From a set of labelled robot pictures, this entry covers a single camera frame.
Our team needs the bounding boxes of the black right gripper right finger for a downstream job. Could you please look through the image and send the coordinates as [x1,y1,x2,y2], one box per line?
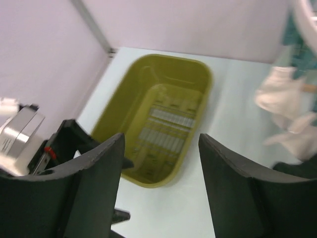
[199,134,317,238]

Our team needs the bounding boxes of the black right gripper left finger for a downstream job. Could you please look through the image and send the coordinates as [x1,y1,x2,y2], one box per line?
[0,133,125,238]

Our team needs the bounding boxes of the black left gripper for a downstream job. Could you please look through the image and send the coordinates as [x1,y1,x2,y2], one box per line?
[27,119,135,176]

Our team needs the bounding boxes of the white sock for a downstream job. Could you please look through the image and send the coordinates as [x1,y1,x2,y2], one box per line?
[255,66,317,161]

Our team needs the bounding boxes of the white round clip hanger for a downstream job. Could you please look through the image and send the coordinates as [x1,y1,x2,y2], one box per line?
[291,0,317,53]

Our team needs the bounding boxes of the olive green plastic basket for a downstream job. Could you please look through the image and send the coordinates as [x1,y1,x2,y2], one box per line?
[91,54,212,188]

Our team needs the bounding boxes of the mint green cloth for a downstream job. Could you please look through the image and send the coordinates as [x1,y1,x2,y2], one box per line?
[282,11,317,79]

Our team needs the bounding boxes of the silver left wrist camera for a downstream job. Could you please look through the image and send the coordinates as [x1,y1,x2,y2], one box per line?
[0,98,45,177]

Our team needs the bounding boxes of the aluminium frame post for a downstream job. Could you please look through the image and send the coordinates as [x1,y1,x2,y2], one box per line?
[71,0,116,59]

